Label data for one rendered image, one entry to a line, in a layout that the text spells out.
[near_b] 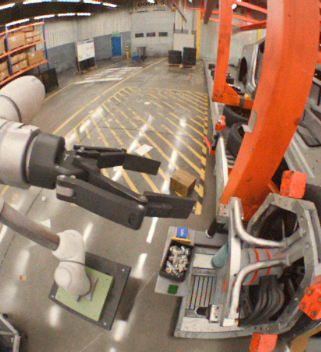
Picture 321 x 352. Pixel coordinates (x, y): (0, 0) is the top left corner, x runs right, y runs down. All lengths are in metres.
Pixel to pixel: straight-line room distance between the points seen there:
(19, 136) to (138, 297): 1.36
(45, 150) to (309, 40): 0.74
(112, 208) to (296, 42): 0.65
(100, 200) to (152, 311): 1.31
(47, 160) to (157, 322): 1.36
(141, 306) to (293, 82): 1.58
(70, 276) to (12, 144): 0.79
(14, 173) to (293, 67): 0.72
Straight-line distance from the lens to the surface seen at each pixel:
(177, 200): 0.20
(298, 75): 0.65
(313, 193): 0.62
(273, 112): 0.65
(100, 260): 1.23
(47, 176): 0.21
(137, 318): 1.44
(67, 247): 0.97
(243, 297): 0.89
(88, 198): 0.17
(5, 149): 0.23
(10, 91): 0.35
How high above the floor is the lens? 1.42
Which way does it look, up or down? 47 degrees down
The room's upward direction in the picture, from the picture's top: straight up
